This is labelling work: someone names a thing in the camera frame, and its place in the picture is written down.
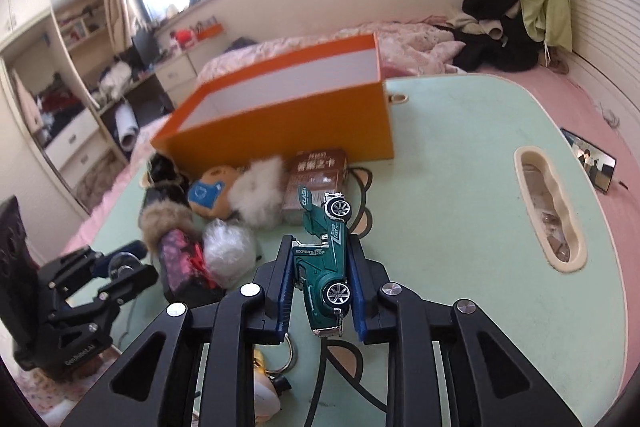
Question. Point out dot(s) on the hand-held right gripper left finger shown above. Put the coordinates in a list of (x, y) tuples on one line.
[(285, 287)]

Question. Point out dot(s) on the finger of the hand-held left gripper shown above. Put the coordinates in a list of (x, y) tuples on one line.
[(127, 252), (130, 284)]

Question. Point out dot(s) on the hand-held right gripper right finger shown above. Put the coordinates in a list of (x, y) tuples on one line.
[(357, 292)]

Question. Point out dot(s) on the green toy car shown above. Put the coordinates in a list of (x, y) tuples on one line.
[(320, 267)]

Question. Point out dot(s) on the black fabric pouch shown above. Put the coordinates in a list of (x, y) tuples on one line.
[(180, 257)]

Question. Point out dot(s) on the plastic-wrapped ball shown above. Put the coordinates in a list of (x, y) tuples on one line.
[(230, 252)]

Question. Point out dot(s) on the black lace-trimmed cloth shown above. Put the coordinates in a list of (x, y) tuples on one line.
[(162, 179)]

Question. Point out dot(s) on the white fluffy pom-pom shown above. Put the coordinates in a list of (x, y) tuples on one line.
[(257, 194)]

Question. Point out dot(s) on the tan plush toy blue tag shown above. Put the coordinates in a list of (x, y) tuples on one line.
[(222, 177)]

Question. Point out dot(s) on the orange storage box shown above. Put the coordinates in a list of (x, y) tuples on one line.
[(280, 132)]

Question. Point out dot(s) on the green cartoon print desktop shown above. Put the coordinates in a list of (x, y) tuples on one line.
[(450, 232)]

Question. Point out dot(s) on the floral patterned mat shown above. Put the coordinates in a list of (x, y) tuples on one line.
[(45, 397)]

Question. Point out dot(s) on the rolled white paper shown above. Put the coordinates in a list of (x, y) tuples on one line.
[(125, 124)]

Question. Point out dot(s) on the white wardrobe shelf unit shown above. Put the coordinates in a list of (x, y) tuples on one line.
[(75, 132)]

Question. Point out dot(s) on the dark wooden desk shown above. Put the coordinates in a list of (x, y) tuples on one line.
[(135, 92)]

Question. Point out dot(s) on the white drawer cabinet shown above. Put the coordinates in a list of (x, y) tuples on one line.
[(175, 74)]

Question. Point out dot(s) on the black monitor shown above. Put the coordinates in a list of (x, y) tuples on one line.
[(145, 47)]

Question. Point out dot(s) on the red container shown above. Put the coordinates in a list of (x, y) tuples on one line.
[(184, 37)]

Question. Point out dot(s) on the orange shelf organizer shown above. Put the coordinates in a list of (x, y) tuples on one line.
[(210, 33)]

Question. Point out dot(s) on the pink floral quilt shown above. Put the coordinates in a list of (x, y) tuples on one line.
[(415, 44)]

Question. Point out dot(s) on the smartphone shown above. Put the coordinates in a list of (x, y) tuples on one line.
[(590, 159)]

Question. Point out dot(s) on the beige garments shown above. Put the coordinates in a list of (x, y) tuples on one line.
[(475, 24)]

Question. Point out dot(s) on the brown slipper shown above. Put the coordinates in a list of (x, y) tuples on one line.
[(556, 61)]

